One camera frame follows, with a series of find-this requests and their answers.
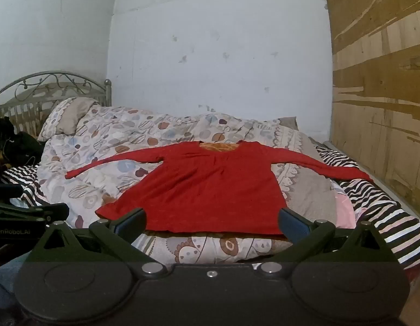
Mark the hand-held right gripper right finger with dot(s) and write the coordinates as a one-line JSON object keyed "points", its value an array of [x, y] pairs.
{"points": [[292, 225]]}

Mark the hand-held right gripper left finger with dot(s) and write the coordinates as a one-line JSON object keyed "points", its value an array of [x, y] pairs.
{"points": [[132, 223]]}

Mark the patterned pillow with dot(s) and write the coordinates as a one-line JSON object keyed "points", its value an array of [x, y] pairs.
{"points": [[65, 115]]}

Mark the red long-sleeved shirt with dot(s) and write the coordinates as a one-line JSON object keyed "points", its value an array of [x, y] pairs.
{"points": [[210, 190]]}

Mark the dark cloth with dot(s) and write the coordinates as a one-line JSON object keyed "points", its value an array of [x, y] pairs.
{"points": [[19, 146]]}

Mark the brown cardboard box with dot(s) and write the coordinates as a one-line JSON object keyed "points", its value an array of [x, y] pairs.
{"points": [[379, 91]]}

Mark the dotted patterned quilt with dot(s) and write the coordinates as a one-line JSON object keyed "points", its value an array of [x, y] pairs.
{"points": [[128, 132]]}

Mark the pink cloth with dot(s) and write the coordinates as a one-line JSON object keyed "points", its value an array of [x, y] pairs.
{"points": [[344, 209]]}

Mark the metal bed headboard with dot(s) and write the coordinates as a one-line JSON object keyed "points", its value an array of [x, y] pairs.
{"points": [[43, 85]]}

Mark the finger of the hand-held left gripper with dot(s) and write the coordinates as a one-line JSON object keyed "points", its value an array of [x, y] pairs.
{"points": [[50, 211]]}

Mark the person's leg in jeans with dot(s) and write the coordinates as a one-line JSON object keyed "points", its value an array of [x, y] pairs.
{"points": [[4, 288]]}

